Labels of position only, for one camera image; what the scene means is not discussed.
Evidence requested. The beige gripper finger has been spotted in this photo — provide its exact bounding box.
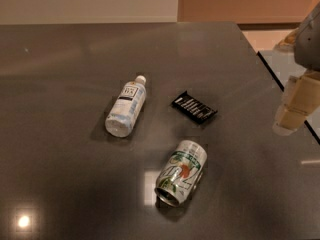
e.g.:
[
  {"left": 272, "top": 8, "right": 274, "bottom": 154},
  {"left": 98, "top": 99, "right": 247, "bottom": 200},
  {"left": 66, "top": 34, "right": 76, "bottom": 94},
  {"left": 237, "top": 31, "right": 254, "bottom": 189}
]
[{"left": 273, "top": 70, "right": 320, "bottom": 136}]

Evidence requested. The white plastic water bottle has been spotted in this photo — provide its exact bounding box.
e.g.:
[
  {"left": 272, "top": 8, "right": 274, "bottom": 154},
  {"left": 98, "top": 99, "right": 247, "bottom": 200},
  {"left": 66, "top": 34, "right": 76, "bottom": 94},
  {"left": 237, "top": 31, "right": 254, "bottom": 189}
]
[{"left": 105, "top": 75, "right": 146, "bottom": 138}]

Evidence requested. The silver green 7up can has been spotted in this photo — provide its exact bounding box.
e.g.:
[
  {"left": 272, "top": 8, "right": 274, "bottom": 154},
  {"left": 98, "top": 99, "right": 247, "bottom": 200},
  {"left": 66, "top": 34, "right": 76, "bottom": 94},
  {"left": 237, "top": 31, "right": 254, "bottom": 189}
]
[{"left": 155, "top": 140, "right": 207, "bottom": 207}]

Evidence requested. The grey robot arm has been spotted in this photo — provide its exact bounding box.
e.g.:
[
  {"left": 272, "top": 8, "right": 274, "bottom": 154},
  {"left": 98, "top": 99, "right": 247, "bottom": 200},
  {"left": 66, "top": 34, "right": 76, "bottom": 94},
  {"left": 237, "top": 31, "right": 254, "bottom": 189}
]
[{"left": 273, "top": 3, "right": 320, "bottom": 136}]

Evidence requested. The black snack wrapper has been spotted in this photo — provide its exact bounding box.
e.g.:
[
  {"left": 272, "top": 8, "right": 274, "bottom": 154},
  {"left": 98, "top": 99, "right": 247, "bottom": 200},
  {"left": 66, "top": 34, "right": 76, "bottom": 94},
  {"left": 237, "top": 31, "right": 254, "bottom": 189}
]
[{"left": 171, "top": 91, "right": 217, "bottom": 124}]

